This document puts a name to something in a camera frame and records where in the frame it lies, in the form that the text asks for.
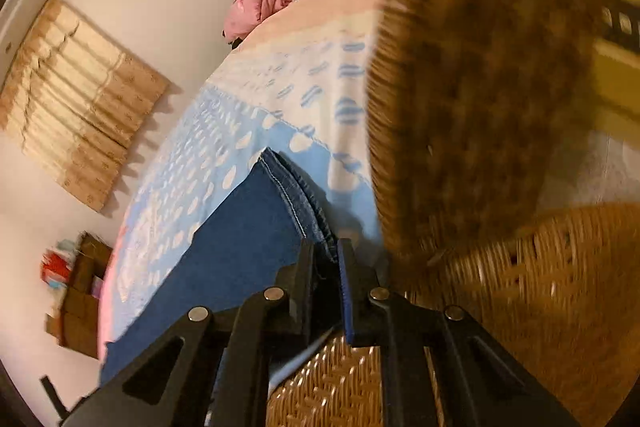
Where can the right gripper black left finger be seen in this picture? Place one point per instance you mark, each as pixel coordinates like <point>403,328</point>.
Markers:
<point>209,353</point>

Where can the beige patterned curtain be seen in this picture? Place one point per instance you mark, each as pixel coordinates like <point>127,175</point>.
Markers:
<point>74,100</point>

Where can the red box on desk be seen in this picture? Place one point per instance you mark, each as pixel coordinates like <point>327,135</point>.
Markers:
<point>55,269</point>

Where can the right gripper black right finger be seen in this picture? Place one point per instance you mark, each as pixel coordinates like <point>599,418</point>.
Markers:
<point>438,368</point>

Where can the brown wooden desk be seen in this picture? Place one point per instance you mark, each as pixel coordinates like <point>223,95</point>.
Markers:
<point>74,317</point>

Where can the dark blue denim jeans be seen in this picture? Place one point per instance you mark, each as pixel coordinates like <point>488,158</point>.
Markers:
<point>238,250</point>

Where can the blue pink patterned bedspread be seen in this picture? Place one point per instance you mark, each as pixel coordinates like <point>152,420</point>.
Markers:
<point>296,85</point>

